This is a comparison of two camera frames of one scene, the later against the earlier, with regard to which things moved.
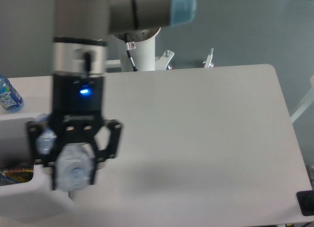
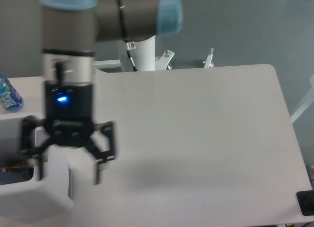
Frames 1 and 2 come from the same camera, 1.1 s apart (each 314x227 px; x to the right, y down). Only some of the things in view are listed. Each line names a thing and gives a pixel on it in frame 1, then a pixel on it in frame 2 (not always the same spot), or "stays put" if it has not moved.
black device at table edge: [305, 199] stays put
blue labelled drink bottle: [10, 99] stays put
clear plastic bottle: [74, 163] -> [10, 175]
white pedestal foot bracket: [110, 63] stays put
